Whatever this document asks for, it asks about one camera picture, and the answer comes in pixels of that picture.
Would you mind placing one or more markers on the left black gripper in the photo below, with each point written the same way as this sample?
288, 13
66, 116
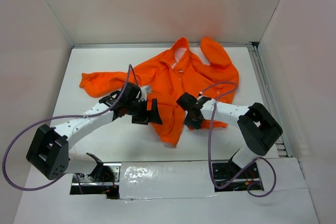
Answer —
147, 116

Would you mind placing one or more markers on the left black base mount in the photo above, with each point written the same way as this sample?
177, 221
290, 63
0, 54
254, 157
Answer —
99, 178

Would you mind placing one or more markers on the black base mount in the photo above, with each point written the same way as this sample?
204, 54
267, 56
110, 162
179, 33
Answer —
223, 171
99, 178

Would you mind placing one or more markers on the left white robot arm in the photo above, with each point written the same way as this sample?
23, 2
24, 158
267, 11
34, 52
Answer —
49, 151

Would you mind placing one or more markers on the orange zip-up jacket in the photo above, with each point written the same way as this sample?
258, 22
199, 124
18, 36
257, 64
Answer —
170, 74

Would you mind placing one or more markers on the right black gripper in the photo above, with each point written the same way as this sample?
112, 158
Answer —
197, 125

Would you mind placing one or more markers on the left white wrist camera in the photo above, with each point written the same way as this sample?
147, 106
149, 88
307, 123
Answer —
145, 90

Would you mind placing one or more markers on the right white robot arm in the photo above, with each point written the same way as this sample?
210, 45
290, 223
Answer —
258, 127

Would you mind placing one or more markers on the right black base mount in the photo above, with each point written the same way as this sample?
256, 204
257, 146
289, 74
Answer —
223, 171

